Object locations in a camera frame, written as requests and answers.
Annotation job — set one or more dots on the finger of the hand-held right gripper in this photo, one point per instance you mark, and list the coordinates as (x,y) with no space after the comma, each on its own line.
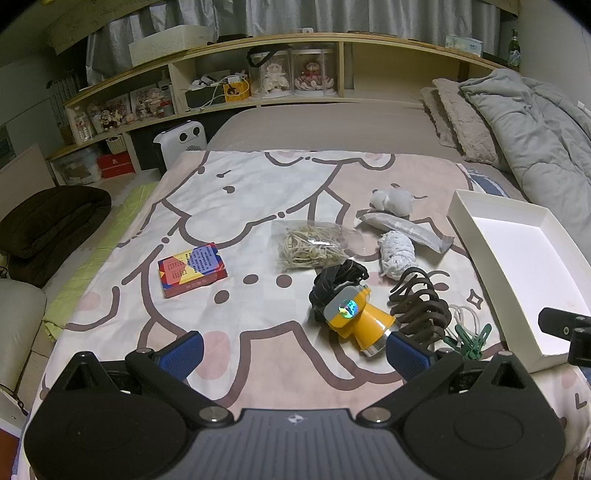
(558,319)

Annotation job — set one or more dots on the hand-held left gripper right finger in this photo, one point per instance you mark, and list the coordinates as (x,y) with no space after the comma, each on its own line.
(406,357)

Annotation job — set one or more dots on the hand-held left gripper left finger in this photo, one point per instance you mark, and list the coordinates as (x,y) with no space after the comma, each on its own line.
(182,353)

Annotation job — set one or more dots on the brown hair claw clip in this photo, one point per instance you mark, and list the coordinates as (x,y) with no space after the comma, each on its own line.
(422,309)

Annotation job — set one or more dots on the white shallow box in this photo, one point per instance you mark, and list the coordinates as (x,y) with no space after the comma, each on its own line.
(517,258)

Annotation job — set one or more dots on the colourful card box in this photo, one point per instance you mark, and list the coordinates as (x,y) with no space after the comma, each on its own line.
(191,270)

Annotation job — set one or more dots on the white yarn bundle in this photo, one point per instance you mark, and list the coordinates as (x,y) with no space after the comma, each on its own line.
(397,254)

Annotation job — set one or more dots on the grey foil packet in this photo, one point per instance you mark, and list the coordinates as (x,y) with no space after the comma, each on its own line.
(406,227)

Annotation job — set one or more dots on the clear bag of rubber bands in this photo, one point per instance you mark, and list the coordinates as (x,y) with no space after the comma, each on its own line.
(309,247)

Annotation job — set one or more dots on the white fluffy ball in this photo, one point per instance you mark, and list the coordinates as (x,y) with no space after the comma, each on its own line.
(392,199)

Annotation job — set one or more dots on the printed cartoon blanket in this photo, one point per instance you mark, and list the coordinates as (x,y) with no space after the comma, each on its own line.
(207,207)

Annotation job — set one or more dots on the beige padded seat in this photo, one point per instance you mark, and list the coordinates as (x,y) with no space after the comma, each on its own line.
(18,323)

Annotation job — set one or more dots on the dark brown cushion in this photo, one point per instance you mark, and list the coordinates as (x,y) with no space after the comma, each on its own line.
(51,221)

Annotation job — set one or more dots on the grey comforter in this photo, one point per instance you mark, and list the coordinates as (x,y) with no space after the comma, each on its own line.
(545,129)

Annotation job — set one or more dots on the red box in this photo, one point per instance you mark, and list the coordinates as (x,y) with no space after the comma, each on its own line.
(115,166)

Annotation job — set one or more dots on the white space heater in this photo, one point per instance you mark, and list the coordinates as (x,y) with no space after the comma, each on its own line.
(180,147)

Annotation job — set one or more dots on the clear storage bin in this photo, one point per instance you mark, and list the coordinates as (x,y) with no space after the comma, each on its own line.
(76,166)

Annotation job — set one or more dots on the white small basket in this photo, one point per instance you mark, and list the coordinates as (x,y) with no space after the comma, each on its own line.
(116,145)

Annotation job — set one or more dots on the bed with beige sheet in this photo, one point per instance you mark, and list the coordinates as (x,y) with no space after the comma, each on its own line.
(323,124)

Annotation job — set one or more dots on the clear water bottle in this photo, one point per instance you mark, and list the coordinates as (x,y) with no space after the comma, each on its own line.
(83,124)

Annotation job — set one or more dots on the black box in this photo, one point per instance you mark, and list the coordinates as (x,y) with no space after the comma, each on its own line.
(203,98)

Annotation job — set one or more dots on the white lotion bottle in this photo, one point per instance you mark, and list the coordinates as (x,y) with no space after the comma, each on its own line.
(166,94)

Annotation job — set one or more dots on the yellow box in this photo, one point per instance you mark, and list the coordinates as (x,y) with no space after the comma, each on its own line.
(237,90)

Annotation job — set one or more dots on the green glass bottle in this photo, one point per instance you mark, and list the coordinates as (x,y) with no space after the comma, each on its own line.
(515,53)

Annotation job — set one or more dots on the wooden headboard shelf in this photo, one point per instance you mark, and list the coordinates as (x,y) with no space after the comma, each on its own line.
(383,69)

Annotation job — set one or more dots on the tissue box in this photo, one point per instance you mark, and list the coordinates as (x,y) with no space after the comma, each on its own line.
(464,45)

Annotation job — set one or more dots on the display case with white doll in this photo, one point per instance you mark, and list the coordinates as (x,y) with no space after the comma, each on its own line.
(272,76)

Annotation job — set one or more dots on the display case with red doll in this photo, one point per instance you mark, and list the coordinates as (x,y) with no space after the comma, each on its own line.
(314,74)

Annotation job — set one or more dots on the white storage box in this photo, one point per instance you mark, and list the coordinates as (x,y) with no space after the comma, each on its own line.
(171,44)

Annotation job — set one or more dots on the cardboard sheet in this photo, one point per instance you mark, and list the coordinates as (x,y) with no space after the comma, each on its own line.
(92,27)

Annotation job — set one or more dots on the grey curtain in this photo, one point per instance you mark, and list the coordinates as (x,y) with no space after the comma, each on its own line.
(323,14)

